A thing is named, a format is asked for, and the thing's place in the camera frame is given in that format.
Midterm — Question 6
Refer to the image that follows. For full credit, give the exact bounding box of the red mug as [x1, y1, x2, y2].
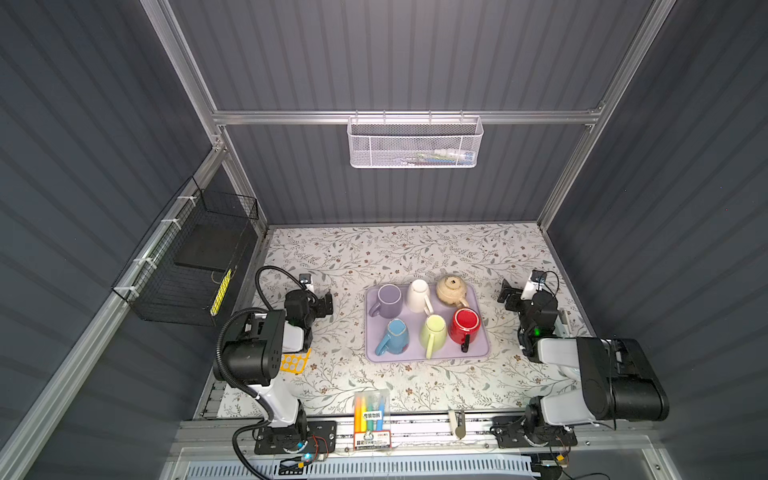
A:
[449, 307, 482, 353]

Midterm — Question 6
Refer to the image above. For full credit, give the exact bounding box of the light green mug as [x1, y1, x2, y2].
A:
[419, 314, 448, 360]

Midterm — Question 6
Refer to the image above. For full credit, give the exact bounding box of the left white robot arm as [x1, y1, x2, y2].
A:
[213, 289, 334, 452]

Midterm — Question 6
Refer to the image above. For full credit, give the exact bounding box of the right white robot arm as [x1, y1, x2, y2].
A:
[490, 271, 670, 448]

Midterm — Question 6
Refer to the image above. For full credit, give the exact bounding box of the purple mug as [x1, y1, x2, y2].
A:
[368, 284, 403, 319]

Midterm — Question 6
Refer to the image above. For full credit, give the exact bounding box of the blue dotted mug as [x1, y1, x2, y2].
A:
[375, 318, 410, 356]

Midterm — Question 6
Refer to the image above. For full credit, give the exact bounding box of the white mug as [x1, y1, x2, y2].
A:
[406, 279, 434, 316]

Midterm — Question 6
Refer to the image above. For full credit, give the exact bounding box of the yellow calculator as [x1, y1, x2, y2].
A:
[280, 348, 312, 375]

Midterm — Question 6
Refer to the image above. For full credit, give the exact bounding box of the lavender plastic tray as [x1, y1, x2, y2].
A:
[364, 282, 492, 364]

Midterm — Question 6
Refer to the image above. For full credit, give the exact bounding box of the pack of coloured markers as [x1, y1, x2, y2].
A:
[353, 390, 392, 451]

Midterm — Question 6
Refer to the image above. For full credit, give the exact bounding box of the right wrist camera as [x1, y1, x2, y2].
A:
[521, 270, 547, 300]

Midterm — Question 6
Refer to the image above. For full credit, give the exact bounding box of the black wire basket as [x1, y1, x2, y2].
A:
[113, 179, 260, 327]

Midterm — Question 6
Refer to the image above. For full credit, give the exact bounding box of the black corrugated cable hose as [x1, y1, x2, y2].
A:
[214, 265, 313, 480]

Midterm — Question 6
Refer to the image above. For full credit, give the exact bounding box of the white wire mesh basket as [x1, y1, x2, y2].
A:
[346, 115, 484, 169]

